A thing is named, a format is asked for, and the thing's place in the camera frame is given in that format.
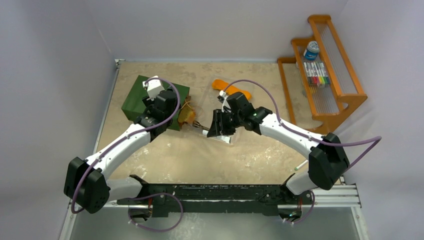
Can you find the green white marker pen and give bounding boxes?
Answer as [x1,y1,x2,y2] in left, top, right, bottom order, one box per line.
[294,160,308,171]

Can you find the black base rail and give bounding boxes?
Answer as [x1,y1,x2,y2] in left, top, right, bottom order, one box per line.
[117,182,313,218]

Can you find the metal tongs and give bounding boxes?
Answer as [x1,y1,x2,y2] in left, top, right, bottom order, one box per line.
[191,120,232,145]

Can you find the aluminium frame rail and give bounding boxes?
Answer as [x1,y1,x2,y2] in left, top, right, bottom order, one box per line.
[59,183,362,209]

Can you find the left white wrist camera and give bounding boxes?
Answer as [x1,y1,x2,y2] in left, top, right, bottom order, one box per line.
[142,75,165,101]

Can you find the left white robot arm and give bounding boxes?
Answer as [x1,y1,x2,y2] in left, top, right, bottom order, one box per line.
[63,89,181,214]

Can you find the orange wooden shelf rack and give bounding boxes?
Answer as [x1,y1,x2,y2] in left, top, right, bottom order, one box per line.
[277,14,368,135]

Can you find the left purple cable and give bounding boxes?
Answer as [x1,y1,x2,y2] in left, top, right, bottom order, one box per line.
[70,76,182,215]

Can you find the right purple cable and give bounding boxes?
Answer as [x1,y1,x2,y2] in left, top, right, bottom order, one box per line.
[219,78,382,173]

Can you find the coloured marker set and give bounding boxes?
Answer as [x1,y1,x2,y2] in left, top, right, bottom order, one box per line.
[303,61,331,88]

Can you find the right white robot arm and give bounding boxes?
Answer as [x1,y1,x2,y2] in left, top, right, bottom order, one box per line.
[206,91,350,204]

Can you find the clear plastic tray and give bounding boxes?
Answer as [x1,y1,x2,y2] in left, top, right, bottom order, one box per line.
[197,78,258,146]

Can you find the purple cable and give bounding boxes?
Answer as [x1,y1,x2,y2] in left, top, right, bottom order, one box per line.
[70,76,182,215]
[219,78,382,173]

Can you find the blue white jar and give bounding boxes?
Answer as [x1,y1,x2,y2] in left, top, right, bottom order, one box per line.
[303,41,320,61]

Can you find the green paper bag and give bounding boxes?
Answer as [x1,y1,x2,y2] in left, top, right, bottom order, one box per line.
[121,74,193,133]

